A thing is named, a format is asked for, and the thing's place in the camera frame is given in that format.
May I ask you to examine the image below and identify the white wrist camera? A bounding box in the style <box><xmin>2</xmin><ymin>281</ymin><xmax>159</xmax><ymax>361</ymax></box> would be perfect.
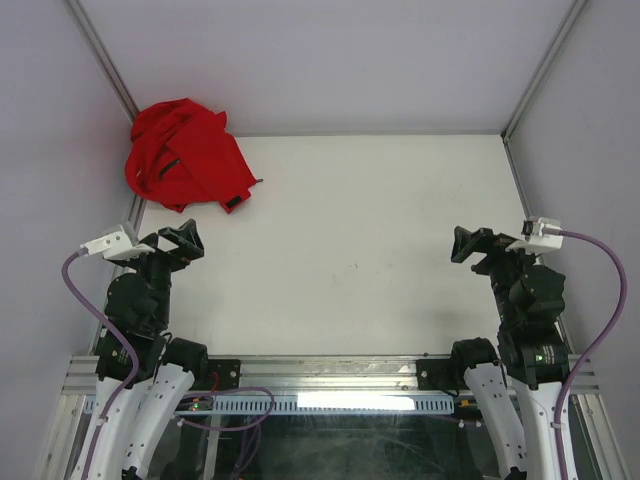
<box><xmin>505</xmin><ymin>216</ymin><xmax>563</xmax><ymax>255</ymax></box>
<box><xmin>81</xmin><ymin>222</ymin><xmax>155</xmax><ymax>261</ymax></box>

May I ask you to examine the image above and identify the red zip jacket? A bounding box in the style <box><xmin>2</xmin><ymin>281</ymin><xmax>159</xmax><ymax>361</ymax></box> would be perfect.
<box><xmin>125</xmin><ymin>98</ymin><xmax>260</xmax><ymax>213</ymax></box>

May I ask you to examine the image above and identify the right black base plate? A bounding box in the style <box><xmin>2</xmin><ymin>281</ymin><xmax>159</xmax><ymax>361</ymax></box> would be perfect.
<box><xmin>415</xmin><ymin>357</ymin><xmax>458</xmax><ymax>394</ymax></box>

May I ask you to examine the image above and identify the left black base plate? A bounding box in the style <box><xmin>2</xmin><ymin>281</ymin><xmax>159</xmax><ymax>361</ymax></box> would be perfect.
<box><xmin>205</xmin><ymin>358</ymin><xmax>241</xmax><ymax>392</ymax></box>

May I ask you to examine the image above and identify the left aluminium frame post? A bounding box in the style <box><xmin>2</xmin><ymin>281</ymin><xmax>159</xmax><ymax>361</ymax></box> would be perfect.
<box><xmin>64</xmin><ymin>0</ymin><xmax>139</xmax><ymax>122</ymax></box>

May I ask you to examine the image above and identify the aluminium frame post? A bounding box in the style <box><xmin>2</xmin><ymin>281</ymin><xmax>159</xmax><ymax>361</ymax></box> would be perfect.
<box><xmin>501</xmin><ymin>0</ymin><xmax>589</xmax><ymax>144</ymax></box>
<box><xmin>64</xmin><ymin>0</ymin><xmax>139</xmax><ymax>122</ymax></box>

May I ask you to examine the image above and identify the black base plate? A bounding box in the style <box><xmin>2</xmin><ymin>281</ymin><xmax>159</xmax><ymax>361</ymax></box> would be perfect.
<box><xmin>415</xmin><ymin>357</ymin><xmax>458</xmax><ymax>394</ymax></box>
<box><xmin>205</xmin><ymin>358</ymin><xmax>241</xmax><ymax>392</ymax></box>

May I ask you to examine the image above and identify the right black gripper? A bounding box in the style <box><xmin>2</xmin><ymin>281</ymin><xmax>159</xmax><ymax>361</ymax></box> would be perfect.
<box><xmin>449</xmin><ymin>224</ymin><xmax>540</xmax><ymax>325</ymax></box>

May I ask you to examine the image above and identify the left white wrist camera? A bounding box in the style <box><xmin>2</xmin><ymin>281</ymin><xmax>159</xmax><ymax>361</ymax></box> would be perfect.
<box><xmin>81</xmin><ymin>222</ymin><xmax>155</xmax><ymax>261</ymax></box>

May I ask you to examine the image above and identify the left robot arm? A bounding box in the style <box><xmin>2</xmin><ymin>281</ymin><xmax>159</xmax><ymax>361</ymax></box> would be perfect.
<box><xmin>61</xmin><ymin>219</ymin><xmax>210</xmax><ymax>479</ymax></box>

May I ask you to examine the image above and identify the aluminium mounting rail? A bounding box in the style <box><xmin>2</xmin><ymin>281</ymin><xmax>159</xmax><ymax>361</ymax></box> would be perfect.
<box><xmin>62</xmin><ymin>353</ymin><xmax>600</xmax><ymax>401</ymax></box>

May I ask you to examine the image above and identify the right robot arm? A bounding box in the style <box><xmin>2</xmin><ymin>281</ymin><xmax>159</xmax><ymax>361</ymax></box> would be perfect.
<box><xmin>447</xmin><ymin>227</ymin><xmax>575</xmax><ymax>479</ymax></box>

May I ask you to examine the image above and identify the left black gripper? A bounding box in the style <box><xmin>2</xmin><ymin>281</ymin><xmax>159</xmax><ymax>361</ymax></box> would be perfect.
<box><xmin>121</xmin><ymin>218</ymin><xmax>202</xmax><ymax>325</ymax></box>

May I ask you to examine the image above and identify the right aluminium frame post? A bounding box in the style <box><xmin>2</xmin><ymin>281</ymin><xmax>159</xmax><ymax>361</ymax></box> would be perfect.
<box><xmin>501</xmin><ymin>0</ymin><xmax>589</xmax><ymax>144</ymax></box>

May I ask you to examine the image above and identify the slotted cable duct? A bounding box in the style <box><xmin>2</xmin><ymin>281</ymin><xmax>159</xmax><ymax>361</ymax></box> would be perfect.
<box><xmin>82</xmin><ymin>394</ymin><xmax>455</xmax><ymax>416</ymax></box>

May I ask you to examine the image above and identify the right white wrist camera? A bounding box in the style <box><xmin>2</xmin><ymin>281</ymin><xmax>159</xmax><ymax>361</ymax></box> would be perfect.
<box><xmin>505</xmin><ymin>216</ymin><xmax>563</xmax><ymax>255</ymax></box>

